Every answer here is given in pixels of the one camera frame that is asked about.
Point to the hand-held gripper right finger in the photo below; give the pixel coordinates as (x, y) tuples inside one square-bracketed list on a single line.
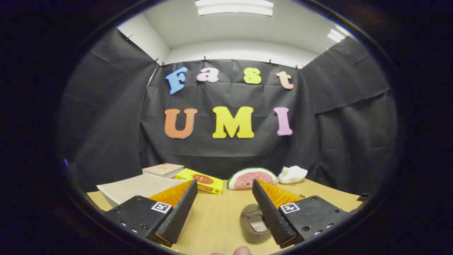
[(270, 216)]

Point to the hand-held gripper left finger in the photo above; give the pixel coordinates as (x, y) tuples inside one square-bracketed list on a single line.
[(180, 212)]

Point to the brown fuzzy shoe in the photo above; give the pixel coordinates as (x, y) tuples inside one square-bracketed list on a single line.
[(249, 216)]

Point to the cream fabric storage box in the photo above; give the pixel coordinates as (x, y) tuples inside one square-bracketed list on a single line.
[(134, 187)]

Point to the yellow book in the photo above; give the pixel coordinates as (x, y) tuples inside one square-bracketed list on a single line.
[(205, 180)]

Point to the watermelon slice plush toy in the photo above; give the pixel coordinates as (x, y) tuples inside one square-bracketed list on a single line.
[(247, 179)]

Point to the beige paperback book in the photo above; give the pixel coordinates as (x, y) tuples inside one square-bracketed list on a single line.
[(162, 170)]

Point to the white plush toy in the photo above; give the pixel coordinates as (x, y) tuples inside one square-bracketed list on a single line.
[(293, 174)]

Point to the black backdrop cloth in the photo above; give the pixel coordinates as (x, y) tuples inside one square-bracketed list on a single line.
[(230, 152)]

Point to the small ceiling light panel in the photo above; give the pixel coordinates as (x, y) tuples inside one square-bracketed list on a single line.
[(335, 35)]

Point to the long ceiling light panel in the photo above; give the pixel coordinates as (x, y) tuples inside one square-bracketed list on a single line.
[(233, 9)]

